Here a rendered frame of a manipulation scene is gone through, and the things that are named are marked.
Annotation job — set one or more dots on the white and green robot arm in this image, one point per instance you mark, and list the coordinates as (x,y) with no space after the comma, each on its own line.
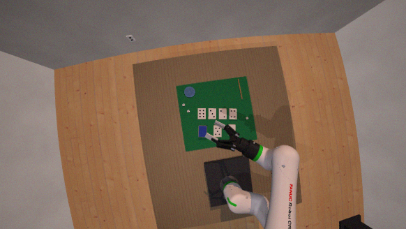
(280,212)

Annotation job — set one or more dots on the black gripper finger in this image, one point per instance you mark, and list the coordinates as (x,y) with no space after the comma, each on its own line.
(224,144)
(230,131)

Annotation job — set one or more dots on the blue rectangular card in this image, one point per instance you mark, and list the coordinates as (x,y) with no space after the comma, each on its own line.
(202,131)

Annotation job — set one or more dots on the green felt mat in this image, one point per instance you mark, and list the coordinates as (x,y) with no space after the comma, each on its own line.
(215,94)

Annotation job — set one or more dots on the blue round disc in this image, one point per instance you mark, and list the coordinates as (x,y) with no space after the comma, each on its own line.
(189,92)

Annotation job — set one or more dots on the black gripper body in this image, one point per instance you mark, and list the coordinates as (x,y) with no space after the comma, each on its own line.
(240,144)

